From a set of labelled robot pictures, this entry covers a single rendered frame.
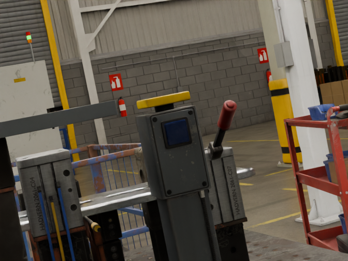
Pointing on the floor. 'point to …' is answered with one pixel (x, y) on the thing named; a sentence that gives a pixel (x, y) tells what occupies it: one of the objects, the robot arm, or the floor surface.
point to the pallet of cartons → (335, 92)
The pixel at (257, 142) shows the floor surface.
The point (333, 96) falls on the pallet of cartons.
